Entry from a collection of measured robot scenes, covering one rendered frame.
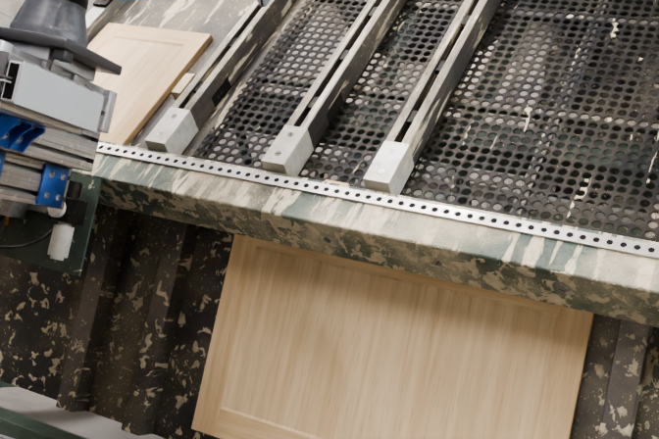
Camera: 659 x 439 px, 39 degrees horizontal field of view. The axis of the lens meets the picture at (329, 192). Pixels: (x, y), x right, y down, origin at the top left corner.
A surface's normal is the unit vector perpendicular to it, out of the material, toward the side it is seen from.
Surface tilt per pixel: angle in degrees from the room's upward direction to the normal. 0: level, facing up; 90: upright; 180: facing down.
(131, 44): 54
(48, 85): 90
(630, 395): 90
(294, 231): 144
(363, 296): 90
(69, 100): 90
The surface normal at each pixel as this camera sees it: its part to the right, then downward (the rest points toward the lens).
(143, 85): -0.21, -0.69
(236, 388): -0.41, -0.15
